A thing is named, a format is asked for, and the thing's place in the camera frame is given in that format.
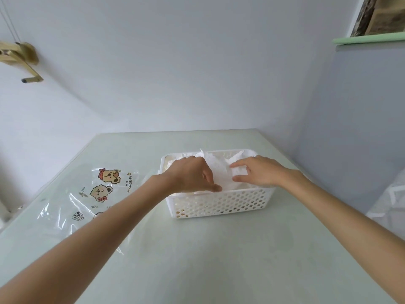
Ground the brass wall crank winch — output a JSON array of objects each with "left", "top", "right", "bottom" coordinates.
[{"left": 0, "top": 41, "right": 44, "bottom": 84}]

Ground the person's right forearm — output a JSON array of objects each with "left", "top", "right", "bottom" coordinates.
[{"left": 283, "top": 169, "right": 405, "bottom": 304}]

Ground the thin steel winch cable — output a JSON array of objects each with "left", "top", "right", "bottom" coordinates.
[{"left": 0, "top": 0, "right": 22, "bottom": 45}]

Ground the stack of white gloves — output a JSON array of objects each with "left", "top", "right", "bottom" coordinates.
[{"left": 163, "top": 149, "right": 260, "bottom": 195}]

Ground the person's right hand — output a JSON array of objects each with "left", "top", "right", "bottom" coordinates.
[{"left": 229, "top": 155, "right": 299, "bottom": 188}]

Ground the person's left forearm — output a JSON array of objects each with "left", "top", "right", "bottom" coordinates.
[{"left": 0, "top": 174, "right": 173, "bottom": 304}]

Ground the person's left hand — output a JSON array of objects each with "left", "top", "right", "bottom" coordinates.
[{"left": 158, "top": 156, "right": 223, "bottom": 194}]

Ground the clear bear-print plastic bag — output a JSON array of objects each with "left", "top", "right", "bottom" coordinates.
[{"left": 37, "top": 166, "right": 151, "bottom": 255}]

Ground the white perforated plastic basket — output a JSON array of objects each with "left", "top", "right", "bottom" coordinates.
[{"left": 157, "top": 149, "right": 276, "bottom": 220}]

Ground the pale green shelf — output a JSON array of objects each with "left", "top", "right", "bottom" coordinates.
[{"left": 331, "top": 31, "right": 405, "bottom": 45}]

